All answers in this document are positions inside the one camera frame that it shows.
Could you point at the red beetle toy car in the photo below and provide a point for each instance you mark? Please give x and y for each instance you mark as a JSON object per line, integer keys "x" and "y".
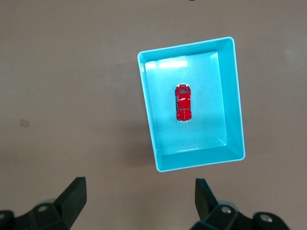
{"x": 183, "y": 105}

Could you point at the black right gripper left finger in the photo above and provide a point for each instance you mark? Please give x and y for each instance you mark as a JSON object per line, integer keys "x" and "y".
{"x": 74, "y": 201}

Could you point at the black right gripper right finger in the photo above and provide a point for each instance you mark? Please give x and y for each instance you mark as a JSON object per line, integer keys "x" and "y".
{"x": 206, "y": 201}

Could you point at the blue plastic box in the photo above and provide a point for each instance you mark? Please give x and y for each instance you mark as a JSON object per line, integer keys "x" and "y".
{"x": 206, "y": 134}

